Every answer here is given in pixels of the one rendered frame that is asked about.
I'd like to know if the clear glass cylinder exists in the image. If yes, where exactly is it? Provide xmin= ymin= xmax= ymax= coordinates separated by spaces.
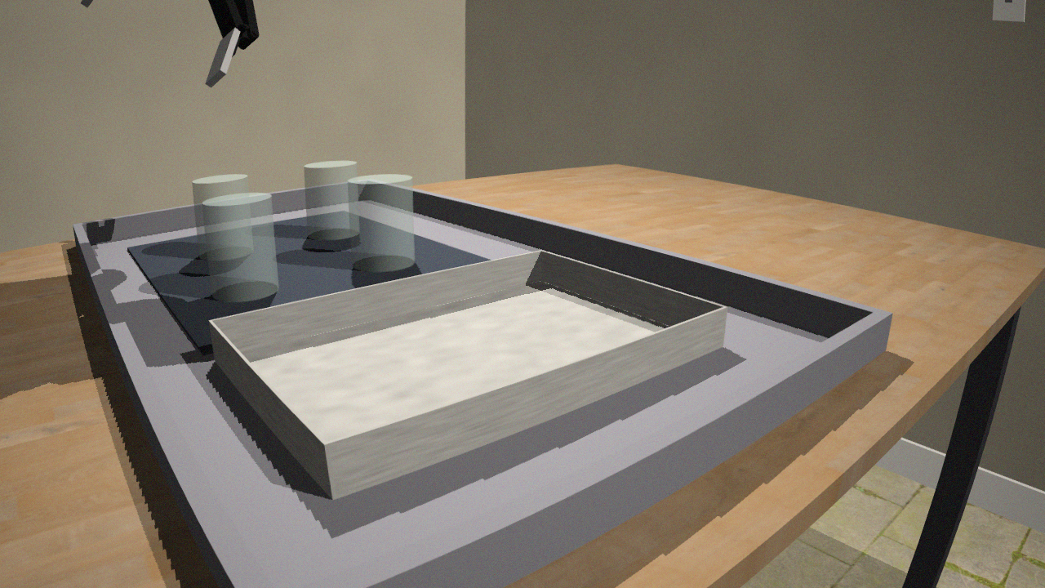
xmin=304 ymin=161 xmax=358 ymax=240
xmin=348 ymin=174 xmax=415 ymax=272
xmin=192 ymin=174 xmax=249 ymax=261
xmin=202 ymin=193 xmax=279 ymax=302

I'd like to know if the grey rectangular tray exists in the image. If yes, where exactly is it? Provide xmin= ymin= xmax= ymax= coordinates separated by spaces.
xmin=209 ymin=250 xmax=727 ymax=500

